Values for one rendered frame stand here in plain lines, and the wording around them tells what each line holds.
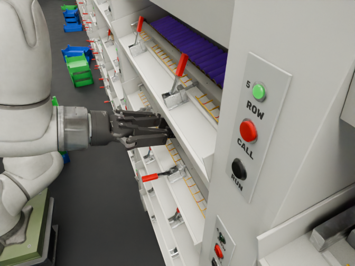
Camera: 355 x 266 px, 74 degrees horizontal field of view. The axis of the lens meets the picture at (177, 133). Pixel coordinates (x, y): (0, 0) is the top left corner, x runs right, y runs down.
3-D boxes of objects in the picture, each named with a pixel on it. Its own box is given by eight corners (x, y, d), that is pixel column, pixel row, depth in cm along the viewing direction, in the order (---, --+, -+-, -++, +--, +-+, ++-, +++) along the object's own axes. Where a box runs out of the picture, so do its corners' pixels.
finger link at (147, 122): (115, 134, 53) (113, 130, 54) (158, 128, 59) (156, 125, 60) (118, 120, 51) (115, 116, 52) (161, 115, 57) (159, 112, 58)
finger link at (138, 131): (118, 121, 50) (118, 125, 49) (168, 126, 54) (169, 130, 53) (117, 135, 52) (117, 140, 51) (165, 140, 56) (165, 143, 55)
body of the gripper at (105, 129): (91, 124, 44) (139, 124, 48) (87, 102, 50) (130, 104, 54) (90, 155, 48) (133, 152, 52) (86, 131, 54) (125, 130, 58)
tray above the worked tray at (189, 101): (214, 201, 32) (195, 131, 22) (123, 51, 75) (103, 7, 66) (336, 136, 34) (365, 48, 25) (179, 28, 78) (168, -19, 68)
